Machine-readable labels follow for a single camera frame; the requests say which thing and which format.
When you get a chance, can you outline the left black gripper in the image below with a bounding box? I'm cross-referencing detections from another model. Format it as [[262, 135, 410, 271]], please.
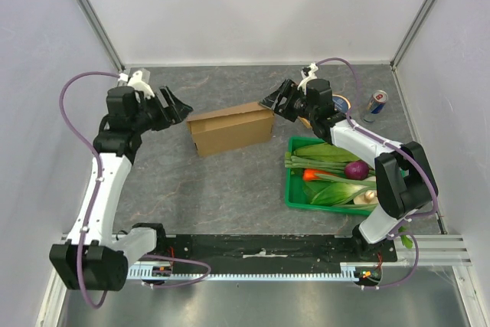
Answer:
[[132, 85, 194, 133]]

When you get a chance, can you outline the brown cardboard box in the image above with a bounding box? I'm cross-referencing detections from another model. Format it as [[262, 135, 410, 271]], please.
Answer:
[[187, 102, 275, 157]]

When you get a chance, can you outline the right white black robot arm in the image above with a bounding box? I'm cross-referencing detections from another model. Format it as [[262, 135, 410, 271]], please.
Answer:
[[260, 79, 438, 261]]

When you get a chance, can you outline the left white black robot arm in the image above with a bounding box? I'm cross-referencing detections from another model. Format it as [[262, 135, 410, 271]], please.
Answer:
[[49, 86, 193, 291]]

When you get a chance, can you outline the orange blue rectangular box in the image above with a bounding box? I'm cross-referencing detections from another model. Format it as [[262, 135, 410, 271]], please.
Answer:
[[299, 117, 312, 129]]

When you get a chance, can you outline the green bean bundle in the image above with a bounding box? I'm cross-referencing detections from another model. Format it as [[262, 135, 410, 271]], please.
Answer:
[[284, 152, 347, 178]]

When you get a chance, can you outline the orange carrot piece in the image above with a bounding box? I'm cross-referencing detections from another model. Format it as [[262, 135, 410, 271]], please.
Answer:
[[302, 168, 328, 181]]

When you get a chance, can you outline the green plastic tray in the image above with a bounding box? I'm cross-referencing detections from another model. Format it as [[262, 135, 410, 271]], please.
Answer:
[[285, 136, 410, 217]]

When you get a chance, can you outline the leafy green vegetable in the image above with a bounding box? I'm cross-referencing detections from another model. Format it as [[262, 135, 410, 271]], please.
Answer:
[[292, 141, 378, 211]]

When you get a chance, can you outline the blue silver drink can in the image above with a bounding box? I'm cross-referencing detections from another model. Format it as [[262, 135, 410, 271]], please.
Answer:
[[361, 90, 388, 123]]

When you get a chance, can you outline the purple onion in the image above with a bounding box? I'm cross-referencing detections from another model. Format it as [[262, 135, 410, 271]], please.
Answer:
[[344, 160, 370, 181]]

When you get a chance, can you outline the beige mushroom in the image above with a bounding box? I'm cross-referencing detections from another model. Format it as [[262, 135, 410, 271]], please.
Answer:
[[353, 176, 379, 205]]

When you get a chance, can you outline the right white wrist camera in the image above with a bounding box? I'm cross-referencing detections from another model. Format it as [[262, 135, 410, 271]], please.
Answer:
[[297, 63, 319, 94]]

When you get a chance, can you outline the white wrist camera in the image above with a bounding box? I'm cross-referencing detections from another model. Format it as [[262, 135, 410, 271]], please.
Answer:
[[116, 68, 155, 99], [297, 63, 319, 94]]

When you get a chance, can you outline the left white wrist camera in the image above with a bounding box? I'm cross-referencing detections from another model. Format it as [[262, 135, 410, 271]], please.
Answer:
[[116, 68, 155, 99]]

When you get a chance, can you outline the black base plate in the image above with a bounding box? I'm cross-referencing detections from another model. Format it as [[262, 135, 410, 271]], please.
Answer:
[[155, 234, 397, 263]]

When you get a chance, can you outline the grey slotted cable duct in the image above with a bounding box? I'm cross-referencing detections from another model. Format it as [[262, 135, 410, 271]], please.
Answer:
[[127, 263, 381, 282]]

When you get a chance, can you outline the left aluminium frame post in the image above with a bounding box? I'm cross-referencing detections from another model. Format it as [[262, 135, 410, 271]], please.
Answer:
[[76, 0, 125, 71]]

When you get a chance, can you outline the aluminium front rail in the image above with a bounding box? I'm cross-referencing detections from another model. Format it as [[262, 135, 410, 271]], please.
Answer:
[[53, 233, 474, 267]]

